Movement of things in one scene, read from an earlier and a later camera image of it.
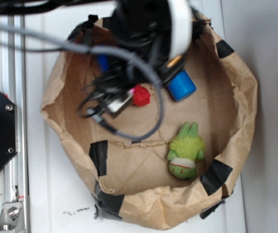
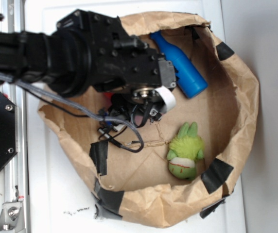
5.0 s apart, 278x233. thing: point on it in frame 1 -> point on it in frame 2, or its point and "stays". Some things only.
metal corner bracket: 11,219 stays
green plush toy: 184,151 stays
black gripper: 110,92 -> 139,104
